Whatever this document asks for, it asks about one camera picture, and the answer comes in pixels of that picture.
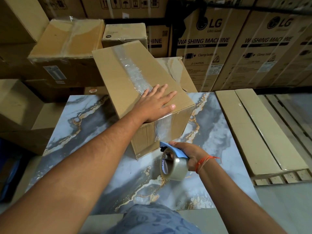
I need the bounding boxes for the person's right hand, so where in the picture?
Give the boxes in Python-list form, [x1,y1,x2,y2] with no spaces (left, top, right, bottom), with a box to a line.
[169,141,204,172]

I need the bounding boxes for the person's left hand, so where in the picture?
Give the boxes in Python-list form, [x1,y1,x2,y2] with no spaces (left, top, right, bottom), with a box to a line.
[133,84,177,124]

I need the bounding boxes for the blue tape dispenser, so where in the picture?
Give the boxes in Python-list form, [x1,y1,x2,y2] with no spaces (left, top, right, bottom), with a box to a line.
[159,141,190,168]

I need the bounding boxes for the taped brown cardboard box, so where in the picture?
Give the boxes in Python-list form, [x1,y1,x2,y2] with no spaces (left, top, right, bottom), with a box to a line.
[92,40,196,160]

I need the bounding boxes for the person's left forearm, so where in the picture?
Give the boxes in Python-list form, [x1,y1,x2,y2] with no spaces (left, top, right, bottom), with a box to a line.
[0,112,153,234]

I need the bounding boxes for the person's right forearm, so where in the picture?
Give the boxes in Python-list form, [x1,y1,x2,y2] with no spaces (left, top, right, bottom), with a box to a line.
[196,157,289,234]

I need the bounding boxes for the open-flap cardboard box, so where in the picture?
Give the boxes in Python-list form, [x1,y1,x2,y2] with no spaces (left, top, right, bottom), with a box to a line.
[156,57,198,93]

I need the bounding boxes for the clear packing tape roll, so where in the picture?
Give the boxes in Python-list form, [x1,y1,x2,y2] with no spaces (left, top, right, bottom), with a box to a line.
[160,150,189,181]

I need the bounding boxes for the large printed appliance carton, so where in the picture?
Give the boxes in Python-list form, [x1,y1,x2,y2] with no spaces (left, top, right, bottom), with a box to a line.
[214,9,312,91]
[170,7,252,91]

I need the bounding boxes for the small brown cardboard box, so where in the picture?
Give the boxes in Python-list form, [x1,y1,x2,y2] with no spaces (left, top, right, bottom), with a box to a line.
[101,23,149,50]

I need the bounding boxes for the long flat cardboard box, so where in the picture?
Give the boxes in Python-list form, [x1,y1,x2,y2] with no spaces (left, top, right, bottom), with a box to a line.
[215,90,283,177]
[234,88,309,171]

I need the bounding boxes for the blue-grey patterned shirt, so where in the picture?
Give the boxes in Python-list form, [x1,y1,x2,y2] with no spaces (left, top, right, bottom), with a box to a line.
[104,204,203,234]

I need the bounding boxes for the dark carton with white label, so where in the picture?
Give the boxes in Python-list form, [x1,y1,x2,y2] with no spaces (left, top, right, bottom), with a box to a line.
[23,57,106,88]

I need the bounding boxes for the carton with handling symbols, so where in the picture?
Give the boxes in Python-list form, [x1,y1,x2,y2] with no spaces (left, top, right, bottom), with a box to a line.
[80,0,172,20]

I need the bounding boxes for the worn taped cardboard box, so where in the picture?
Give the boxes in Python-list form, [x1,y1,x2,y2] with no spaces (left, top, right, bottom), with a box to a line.
[27,18,105,61]

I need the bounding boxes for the black metal bar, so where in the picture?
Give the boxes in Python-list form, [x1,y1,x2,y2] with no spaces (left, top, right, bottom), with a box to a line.
[168,0,312,16]

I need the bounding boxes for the plain brown cardboard box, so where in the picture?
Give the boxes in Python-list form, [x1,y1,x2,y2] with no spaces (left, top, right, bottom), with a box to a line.
[0,102,71,155]
[0,79,45,132]

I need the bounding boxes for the wooden pallet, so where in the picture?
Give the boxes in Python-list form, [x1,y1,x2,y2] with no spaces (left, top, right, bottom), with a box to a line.
[252,94,312,186]

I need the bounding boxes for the tall plain cardboard box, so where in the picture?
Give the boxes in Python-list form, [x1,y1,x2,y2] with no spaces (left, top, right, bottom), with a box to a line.
[0,0,50,45]

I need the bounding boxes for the red thread bracelet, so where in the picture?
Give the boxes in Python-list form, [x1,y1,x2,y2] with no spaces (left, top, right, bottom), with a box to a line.
[195,155,222,174]

